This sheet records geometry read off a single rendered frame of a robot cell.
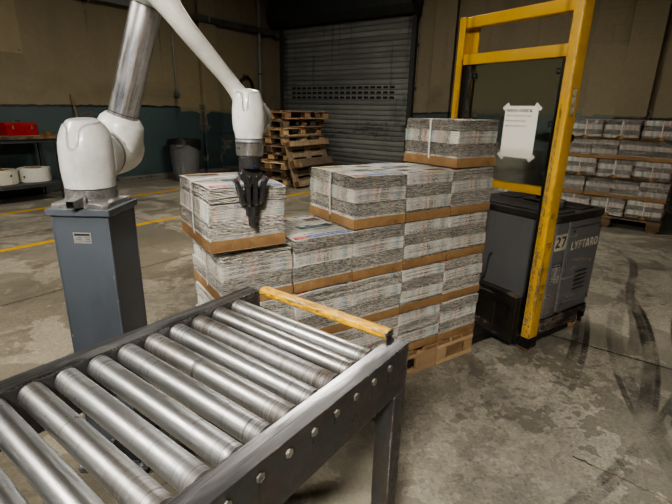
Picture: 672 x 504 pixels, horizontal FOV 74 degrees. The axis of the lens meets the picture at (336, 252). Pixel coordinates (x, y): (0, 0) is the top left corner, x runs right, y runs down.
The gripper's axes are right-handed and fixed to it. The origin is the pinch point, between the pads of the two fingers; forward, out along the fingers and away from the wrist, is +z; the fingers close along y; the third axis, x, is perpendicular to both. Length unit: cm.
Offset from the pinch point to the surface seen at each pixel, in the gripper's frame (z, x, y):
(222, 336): 17, 47, 28
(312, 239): 13.7, -5.8, -27.8
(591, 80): -88, -248, -656
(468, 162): -13, -6, -115
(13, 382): 16, 46, 69
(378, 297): 46, -5, -63
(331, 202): 4, -25, -49
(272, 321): 17, 46, 15
